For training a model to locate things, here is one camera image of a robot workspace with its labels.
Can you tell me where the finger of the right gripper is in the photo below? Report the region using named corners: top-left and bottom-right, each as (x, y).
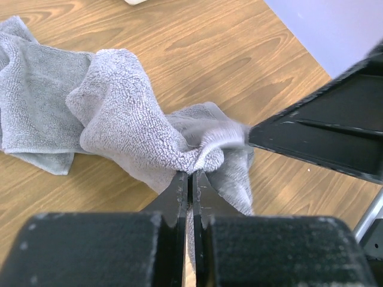
top-left (248, 43), bottom-right (382, 182)

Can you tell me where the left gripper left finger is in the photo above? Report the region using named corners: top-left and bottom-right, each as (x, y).
top-left (1, 172), bottom-right (188, 286)

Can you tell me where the grey towel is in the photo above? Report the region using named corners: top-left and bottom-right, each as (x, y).
top-left (1, 16), bottom-right (254, 215)

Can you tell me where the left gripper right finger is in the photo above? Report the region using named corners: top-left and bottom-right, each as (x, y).
top-left (192, 171), bottom-right (377, 286)

